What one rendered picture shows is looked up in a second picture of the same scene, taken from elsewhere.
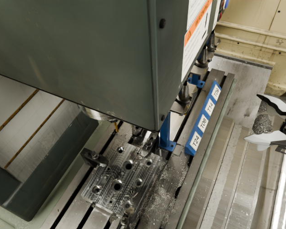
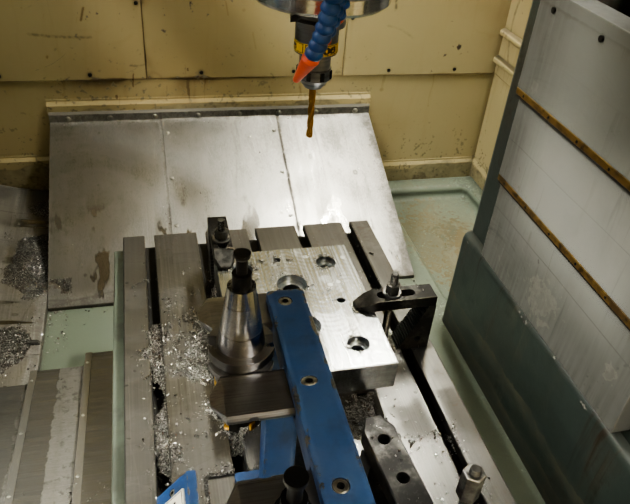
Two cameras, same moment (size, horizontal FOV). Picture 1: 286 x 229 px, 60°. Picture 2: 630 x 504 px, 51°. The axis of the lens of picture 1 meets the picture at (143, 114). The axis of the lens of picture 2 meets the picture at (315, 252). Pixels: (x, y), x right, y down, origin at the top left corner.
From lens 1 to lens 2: 111 cm
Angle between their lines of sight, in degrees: 82
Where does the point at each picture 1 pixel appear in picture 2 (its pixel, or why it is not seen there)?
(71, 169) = (491, 431)
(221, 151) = not seen: outside the picture
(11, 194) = (479, 243)
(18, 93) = (602, 118)
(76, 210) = not seen: hidden behind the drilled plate
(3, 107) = (574, 95)
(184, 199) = (131, 384)
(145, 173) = not seen: hidden behind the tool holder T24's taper
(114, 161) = (343, 315)
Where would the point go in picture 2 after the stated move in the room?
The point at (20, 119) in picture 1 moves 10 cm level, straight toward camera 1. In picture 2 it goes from (565, 166) to (500, 158)
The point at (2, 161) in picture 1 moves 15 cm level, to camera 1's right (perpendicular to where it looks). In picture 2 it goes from (506, 162) to (458, 188)
